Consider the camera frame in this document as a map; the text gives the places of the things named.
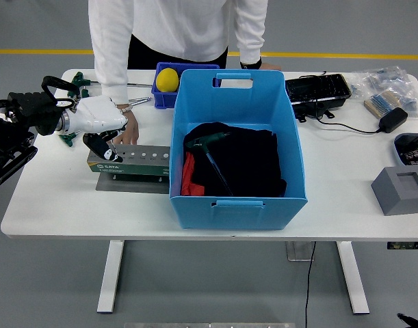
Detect person's right hand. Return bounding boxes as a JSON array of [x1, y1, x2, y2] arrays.
[[112, 103, 140, 146]]

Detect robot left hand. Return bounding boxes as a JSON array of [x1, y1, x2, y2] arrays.
[[62, 96, 129, 163]]

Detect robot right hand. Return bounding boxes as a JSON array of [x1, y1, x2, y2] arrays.
[[396, 312, 418, 328]]

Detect large green T-handle wrench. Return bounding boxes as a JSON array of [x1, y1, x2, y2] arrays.
[[184, 131, 235, 197]]

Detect grey green tool rack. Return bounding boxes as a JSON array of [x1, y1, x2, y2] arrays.
[[86, 143, 171, 177]]

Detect large light blue plastic box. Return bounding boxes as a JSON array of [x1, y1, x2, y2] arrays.
[[168, 69, 309, 231]]

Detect small dark blue bin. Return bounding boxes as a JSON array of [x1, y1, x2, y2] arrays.
[[151, 61, 221, 110]]

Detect black ribbed tray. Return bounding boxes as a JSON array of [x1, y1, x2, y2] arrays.
[[284, 72, 353, 123]]

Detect red cloth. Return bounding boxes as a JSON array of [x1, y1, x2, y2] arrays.
[[179, 150, 206, 197]]

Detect white table leg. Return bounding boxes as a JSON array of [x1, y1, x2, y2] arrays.
[[335, 241, 371, 315], [96, 240, 126, 314]]

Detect black desk control panel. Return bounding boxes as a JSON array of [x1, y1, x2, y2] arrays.
[[387, 241, 418, 251]]

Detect black cloth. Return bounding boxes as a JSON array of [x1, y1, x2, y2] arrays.
[[183, 121, 289, 198]]

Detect person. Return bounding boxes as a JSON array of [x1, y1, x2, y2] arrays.
[[88, 0, 283, 146]]

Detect clear plastic parts bags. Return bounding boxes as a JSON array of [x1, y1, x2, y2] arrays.
[[350, 65, 418, 120]]

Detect taped resistor strip bundle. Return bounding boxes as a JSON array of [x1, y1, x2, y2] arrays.
[[363, 90, 403, 120]]

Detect grey hollow block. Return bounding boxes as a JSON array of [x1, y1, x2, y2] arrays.
[[370, 165, 418, 217]]

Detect black power adapter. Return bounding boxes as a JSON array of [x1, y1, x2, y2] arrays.
[[377, 107, 409, 135]]

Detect metal plate under table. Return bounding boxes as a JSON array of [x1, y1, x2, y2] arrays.
[[286, 241, 315, 262]]

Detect small light blue bin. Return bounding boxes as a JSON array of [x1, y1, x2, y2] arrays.
[[393, 133, 418, 176]]

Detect loose circuit parts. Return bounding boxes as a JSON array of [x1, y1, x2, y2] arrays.
[[396, 134, 418, 174]]

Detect grey metal base plate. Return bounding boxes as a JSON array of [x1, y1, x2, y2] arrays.
[[95, 172, 171, 195]]

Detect black adapter cable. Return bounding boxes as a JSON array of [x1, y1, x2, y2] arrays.
[[299, 70, 382, 135]]

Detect thin black floor cable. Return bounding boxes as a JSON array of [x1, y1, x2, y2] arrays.
[[304, 241, 317, 328]]

